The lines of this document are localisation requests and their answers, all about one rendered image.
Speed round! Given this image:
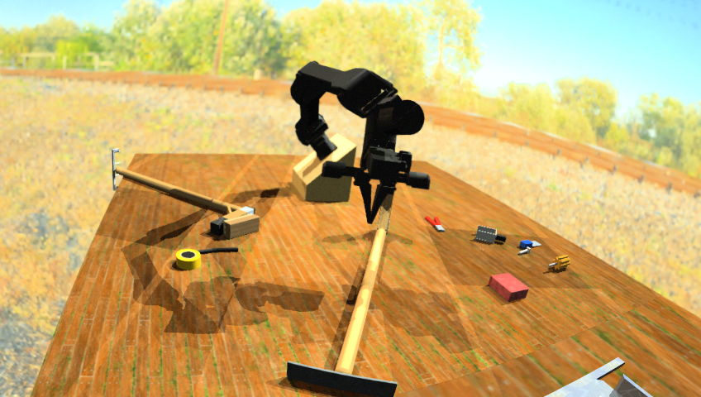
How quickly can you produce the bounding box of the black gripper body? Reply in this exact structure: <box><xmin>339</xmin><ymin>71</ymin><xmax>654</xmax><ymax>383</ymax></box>
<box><xmin>321</xmin><ymin>133</ymin><xmax>431</xmax><ymax>189</ymax></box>

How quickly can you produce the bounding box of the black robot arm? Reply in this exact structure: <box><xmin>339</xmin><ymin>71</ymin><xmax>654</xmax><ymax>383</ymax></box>
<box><xmin>290</xmin><ymin>60</ymin><xmax>425</xmax><ymax>179</ymax></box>

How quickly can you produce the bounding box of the blue-handled scraper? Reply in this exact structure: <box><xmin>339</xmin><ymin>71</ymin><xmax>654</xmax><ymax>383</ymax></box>
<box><xmin>519</xmin><ymin>240</ymin><xmax>542</xmax><ymax>248</ymax></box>

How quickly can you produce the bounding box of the dark grey bent rod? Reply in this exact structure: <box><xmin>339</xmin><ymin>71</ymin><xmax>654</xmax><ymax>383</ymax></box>
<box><xmin>197</xmin><ymin>247</ymin><xmax>238</xmax><ymax>254</ymax></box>

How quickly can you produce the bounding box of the pink cube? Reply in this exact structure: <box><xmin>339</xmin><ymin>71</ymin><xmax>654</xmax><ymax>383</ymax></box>
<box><xmin>488</xmin><ymin>273</ymin><xmax>529</xmax><ymax>302</ymax></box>

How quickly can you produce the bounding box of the yellow ring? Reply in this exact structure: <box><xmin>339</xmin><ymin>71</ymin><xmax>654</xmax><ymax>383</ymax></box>
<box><xmin>176</xmin><ymin>249</ymin><xmax>201</xmax><ymax>270</ymax></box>

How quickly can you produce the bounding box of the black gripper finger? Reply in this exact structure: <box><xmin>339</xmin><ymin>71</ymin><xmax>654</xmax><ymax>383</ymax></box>
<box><xmin>353</xmin><ymin>181</ymin><xmax>372</xmax><ymax>224</ymax></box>
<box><xmin>370</xmin><ymin>184</ymin><xmax>397</xmax><ymax>224</ymax></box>

